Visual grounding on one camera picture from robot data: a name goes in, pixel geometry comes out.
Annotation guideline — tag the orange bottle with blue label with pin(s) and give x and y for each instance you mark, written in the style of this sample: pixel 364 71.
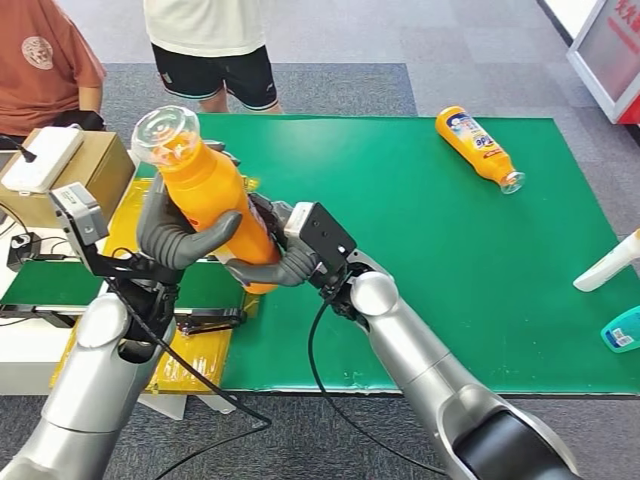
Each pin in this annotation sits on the orange bottle with blue label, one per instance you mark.
pixel 475 147

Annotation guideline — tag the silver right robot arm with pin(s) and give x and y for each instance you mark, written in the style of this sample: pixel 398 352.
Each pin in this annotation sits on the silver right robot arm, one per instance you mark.
pixel 430 378

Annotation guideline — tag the standing person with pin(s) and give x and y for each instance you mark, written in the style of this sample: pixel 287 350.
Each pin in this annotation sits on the standing person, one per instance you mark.
pixel 210 26

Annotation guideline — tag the yellow film wrapped platform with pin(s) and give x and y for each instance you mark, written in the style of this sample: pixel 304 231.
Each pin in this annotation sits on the yellow film wrapped platform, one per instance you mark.
pixel 200 354

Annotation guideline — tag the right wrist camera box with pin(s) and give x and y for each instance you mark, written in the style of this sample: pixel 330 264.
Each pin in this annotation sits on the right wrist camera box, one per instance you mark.
pixel 322 238

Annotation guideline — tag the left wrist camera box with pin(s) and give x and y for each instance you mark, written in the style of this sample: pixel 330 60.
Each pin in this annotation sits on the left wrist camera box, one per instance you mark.
pixel 80 212

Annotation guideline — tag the white plastic bottle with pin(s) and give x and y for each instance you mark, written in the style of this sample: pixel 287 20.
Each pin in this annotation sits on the white plastic bottle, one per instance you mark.
pixel 607 265

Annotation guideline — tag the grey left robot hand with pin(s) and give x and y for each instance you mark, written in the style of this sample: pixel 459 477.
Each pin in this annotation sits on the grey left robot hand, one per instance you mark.
pixel 167 238

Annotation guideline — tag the white framed red sign stand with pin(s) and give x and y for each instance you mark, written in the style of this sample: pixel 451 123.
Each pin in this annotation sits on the white framed red sign stand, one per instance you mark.
pixel 607 53

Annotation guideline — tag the brown cardboard box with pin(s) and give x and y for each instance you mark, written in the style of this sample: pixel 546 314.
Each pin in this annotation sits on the brown cardboard box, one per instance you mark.
pixel 100 169

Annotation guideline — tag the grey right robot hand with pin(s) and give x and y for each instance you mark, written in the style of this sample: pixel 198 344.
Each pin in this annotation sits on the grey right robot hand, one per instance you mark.
pixel 295 265

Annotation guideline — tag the orange bottle with clear cap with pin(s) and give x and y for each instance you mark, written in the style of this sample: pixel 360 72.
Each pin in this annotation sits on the orange bottle with clear cap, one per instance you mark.
pixel 210 192

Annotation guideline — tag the seated person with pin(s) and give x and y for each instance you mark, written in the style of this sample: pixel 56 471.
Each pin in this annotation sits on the seated person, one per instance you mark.
pixel 40 86

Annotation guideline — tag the small black adapter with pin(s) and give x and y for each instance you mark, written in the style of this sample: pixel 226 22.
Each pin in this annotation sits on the small black adapter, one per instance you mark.
pixel 23 250

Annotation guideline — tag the white flat device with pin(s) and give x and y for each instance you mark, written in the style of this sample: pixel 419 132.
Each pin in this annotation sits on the white flat device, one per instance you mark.
pixel 45 159

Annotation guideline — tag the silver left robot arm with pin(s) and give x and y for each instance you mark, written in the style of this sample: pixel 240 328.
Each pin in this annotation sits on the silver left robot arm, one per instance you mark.
pixel 90 391

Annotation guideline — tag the white table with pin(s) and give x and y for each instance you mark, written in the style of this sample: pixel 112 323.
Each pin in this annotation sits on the white table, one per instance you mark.
pixel 25 358

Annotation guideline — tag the teal plastic bottle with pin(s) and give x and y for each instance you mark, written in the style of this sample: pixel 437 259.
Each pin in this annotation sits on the teal plastic bottle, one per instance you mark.
pixel 625 329

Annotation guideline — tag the green table mat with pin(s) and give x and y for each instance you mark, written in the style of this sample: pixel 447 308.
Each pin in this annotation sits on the green table mat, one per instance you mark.
pixel 400 218

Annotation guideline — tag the green belt conveyor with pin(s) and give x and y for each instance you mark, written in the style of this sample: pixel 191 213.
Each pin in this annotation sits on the green belt conveyor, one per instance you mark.
pixel 45 285

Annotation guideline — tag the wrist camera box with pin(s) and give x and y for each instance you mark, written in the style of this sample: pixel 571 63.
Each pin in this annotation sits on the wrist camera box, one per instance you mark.
pixel 80 212
pixel 322 238

